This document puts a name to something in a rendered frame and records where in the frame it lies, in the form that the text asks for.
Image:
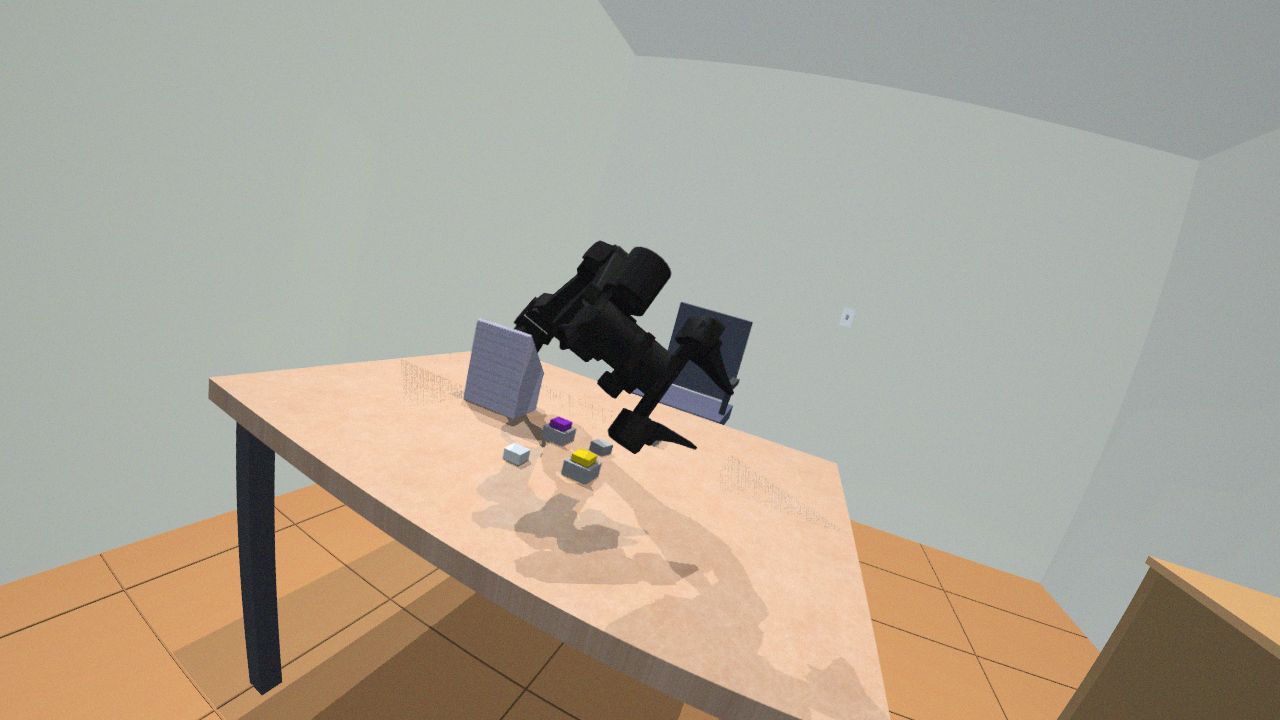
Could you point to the yellow button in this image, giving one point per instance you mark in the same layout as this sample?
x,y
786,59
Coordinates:
x,y
582,466

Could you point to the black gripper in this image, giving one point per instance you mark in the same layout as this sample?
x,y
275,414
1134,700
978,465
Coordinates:
x,y
652,369

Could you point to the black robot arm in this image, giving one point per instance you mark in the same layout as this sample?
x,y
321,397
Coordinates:
x,y
591,314

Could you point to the purple button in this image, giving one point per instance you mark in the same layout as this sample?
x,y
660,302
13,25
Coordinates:
x,y
559,431

